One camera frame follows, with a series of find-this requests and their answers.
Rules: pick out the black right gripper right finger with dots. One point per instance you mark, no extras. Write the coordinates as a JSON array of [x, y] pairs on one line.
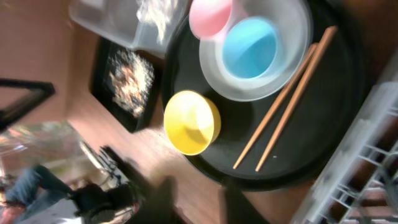
[[236, 208]]

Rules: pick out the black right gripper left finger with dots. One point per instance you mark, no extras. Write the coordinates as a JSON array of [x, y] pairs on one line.
[[160, 207]]

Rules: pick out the yellow bowl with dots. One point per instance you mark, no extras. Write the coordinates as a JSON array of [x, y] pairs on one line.
[[191, 122]]

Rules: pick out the food scraps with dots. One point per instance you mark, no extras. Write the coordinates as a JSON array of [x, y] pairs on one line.
[[132, 77]]

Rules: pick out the white tissue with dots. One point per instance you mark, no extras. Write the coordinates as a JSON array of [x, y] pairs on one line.
[[158, 13]]

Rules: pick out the grey plastic dishwasher rack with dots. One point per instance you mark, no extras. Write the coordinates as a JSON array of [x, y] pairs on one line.
[[359, 183]]

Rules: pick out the clear plastic waste bin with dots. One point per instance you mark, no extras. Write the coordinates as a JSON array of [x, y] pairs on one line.
[[116, 21]]

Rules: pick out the black round tray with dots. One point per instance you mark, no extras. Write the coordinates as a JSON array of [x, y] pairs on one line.
[[324, 113]]

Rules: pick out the person in blue jeans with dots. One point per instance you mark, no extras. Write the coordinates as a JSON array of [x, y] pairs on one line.
[[39, 193]]

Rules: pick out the black rectangular tray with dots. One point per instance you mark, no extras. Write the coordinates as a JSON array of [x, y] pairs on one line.
[[102, 90]]

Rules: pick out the left wooden chopstick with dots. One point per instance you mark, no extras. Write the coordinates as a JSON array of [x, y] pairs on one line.
[[277, 102]]

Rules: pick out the wooden chopstick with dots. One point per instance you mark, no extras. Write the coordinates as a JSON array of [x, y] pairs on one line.
[[312, 65], [277, 102]]

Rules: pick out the light blue cup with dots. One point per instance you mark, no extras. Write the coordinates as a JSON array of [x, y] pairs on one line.
[[250, 48]]

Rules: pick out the pink cup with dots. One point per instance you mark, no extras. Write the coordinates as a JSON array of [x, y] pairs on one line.
[[209, 19]]

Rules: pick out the grey round plate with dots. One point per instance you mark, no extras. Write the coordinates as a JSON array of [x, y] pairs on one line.
[[293, 22]]

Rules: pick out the right wooden chopstick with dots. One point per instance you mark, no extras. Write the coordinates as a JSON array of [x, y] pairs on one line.
[[312, 65]]

